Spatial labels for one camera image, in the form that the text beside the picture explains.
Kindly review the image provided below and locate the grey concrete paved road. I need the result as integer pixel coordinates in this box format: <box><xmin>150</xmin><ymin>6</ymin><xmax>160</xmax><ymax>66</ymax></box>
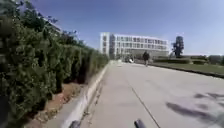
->
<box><xmin>79</xmin><ymin>61</ymin><xmax>224</xmax><ymax>128</ymax></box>

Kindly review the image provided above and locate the large white curved building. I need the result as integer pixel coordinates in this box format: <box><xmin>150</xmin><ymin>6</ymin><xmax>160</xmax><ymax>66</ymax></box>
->
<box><xmin>99</xmin><ymin>31</ymin><xmax>171</xmax><ymax>62</ymax></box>

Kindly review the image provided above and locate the person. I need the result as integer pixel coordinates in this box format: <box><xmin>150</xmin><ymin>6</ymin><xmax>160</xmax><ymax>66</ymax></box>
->
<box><xmin>142</xmin><ymin>50</ymin><xmax>151</xmax><ymax>67</ymax></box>

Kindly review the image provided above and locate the pale concrete kerb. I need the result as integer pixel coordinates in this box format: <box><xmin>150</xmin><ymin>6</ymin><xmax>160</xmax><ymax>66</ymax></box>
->
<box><xmin>43</xmin><ymin>63</ymin><xmax>111</xmax><ymax>128</ymax></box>

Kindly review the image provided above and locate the brown soil strip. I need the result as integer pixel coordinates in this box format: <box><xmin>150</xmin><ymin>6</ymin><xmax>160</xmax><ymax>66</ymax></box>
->
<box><xmin>23</xmin><ymin>81</ymin><xmax>88</xmax><ymax>128</ymax></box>

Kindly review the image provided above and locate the robot's own part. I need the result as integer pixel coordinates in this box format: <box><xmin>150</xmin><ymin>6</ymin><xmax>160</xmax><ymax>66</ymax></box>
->
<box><xmin>134</xmin><ymin>119</ymin><xmax>147</xmax><ymax>128</ymax></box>
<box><xmin>68</xmin><ymin>120</ymin><xmax>81</xmax><ymax>128</ymax></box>

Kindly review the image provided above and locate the dark tall tree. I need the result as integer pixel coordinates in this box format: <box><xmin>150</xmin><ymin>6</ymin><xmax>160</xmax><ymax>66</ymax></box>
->
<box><xmin>171</xmin><ymin>35</ymin><xmax>185</xmax><ymax>58</ymax></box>

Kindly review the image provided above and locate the low trimmed hedge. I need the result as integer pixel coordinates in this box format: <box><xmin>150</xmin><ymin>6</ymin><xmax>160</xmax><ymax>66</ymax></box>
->
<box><xmin>153</xmin><ymin>54</ymin><xmax>224</xmax><ymax>66</ymax></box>

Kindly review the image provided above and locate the tall green hedge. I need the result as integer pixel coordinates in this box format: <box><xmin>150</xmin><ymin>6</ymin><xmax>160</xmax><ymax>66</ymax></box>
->
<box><xmin>0</xmin><ymin>0</ymin><xmax>110</xmax><ymax>128</ymax></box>

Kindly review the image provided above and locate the green lawn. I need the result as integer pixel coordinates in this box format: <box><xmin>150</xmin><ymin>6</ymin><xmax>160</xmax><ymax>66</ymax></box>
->
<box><xmin>153</xmin><ymin>61</ymin><xmax>224</xmax><ymax>76</ymax></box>

